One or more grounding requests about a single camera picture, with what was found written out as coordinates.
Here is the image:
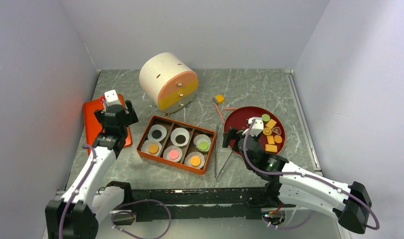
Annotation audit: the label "white paper cup back middle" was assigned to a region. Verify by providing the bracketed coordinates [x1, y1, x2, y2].
[170, 127, 190, 147]

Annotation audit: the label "orange cookie tin box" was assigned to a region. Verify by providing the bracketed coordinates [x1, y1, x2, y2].
[136, 116, 217, 175]

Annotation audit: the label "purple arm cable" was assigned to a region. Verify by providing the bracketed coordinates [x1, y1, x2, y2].
[58, 97, 172, 239]
[242, 120, 381, 231]

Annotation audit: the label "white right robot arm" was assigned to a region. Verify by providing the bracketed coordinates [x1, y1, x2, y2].
[222, 127, 380, 234]

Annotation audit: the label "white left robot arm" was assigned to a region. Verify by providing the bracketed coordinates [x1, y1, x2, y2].
[45, 100, 138, 239]

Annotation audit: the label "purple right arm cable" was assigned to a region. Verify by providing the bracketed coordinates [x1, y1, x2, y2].
[242, 120, 381, 231]

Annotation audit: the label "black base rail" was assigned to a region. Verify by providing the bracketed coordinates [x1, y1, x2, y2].
[116, 187, 290, 222]

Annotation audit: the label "chocolate heart cookie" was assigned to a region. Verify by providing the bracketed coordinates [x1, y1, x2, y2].
[272, 126, 282, 135]

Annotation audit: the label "white paper cup back left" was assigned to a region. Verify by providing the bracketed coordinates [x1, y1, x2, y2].
[147, 124, 167, 142]

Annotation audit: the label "orange rectangular cookie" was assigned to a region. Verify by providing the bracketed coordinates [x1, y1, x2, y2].
[265, 144, 278, 153]

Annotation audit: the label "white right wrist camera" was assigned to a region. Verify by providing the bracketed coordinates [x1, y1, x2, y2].
[248, 117, 265, 136]

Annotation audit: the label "white paper cup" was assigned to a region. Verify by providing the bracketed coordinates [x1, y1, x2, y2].
[162, 145, 183, 162]
[184, 152, 206, 169]
[147, 124, 167, 142]
[170, 127, 190, 147]
[193, 134, 212, 152]
[141, 139, 162, 156]

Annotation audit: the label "white paper cup front middle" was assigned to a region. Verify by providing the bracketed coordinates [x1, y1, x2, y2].
[162, 145, 183, 162]

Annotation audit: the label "white paper cup front right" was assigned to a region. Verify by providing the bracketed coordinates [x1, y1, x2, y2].
[184, 152, 206, 169]

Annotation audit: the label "yellow square cookie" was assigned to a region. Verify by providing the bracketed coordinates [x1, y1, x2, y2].
[265, 119, 277, 129]

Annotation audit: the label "white paper cup front left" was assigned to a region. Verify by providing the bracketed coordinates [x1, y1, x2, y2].
[141, 139, 162, 156]

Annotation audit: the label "yellow grey eraser block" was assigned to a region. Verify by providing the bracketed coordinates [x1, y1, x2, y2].
[213, 95, 225, 105]

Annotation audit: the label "orange tin lid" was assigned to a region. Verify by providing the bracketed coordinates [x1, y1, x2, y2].
[83, 94, 133, 147]

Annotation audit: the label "orange round cookie front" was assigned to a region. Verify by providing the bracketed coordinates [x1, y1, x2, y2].
[147, 144, 159, 155]

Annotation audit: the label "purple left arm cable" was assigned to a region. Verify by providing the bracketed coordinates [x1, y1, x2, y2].
[58, 97, 172, 239]

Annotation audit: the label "white round drawer cabinet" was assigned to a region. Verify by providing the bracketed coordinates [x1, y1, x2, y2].
[139, 52, 199, 114]

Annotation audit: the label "orange square cookie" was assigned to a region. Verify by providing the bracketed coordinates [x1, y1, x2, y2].
[267, 135, 275, 145]

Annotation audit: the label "green round cookie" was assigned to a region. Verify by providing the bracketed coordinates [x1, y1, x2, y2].
[261, 114, 271, 122]
[198, 141, 210, 151]

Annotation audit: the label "pink round cookie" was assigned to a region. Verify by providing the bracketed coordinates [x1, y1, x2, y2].
[168, 149, 180, 160]

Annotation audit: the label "silver metal tongs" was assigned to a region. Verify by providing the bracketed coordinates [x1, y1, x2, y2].
[214, 124, 233, 181]

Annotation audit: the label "red round plate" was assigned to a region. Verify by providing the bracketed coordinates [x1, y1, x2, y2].
[224, 106, 286, 154]

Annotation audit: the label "white paper cup back right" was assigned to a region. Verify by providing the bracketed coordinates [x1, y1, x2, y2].
[193, 134, 212, 152]

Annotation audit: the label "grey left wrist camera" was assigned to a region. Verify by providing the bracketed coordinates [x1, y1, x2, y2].
[104, 90, 121, 107]

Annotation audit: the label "orange round cookie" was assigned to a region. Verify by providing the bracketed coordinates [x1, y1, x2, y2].
[273, 135, 283, 144]
[190, 155, 202, 167]
[147, 144, 159, 155]

